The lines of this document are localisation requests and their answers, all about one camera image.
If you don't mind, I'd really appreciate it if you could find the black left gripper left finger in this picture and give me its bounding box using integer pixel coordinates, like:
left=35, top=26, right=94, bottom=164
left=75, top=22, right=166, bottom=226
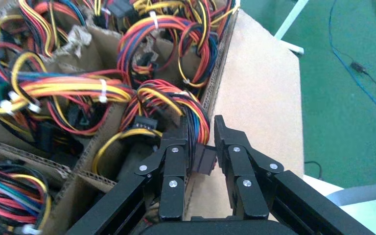
left=66, top=115, right=189, bottom=235

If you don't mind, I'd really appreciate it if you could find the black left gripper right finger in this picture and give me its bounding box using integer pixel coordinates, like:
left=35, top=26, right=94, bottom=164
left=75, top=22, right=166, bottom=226
left=213, top=115, right=375, bottom=235

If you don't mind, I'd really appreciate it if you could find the power supply with coloured wires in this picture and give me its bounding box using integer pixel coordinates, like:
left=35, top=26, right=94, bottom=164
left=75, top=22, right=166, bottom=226
left=117, top=14, right=220, bottom=89
left=87, top=0, right=136, bottom=30
left=0, top=162, right=53, bottom=235
left=92, top=79, right=218, bottom=177
left=0, top=42, right=135, bottom=137
left=17, top=0, right=90, bottom=58
left=133, top=0, right=240, bottom=35

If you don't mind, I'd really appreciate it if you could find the brown cardboard divider box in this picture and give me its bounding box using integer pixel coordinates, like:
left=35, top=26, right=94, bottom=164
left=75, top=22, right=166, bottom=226
left=0, top=0, right=306, bottom=235

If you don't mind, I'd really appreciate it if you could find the white metal table leg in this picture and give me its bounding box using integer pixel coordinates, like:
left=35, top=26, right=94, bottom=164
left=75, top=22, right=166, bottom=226
left=273, top=0, right=309, bottom=55

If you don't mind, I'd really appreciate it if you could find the black cable loop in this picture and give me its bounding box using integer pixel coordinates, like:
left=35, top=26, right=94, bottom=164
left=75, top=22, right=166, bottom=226
left=304, top=160, right=323, bottom=180

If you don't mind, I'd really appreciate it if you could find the blue floor cable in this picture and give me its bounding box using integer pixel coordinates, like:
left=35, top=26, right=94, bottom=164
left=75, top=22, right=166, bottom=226
left=328, top=0, right=376, bottom=124

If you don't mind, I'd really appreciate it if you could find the black cable with connector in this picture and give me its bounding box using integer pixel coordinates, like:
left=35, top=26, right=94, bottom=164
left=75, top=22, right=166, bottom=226
left=332, top=47, right=376, bottom=95

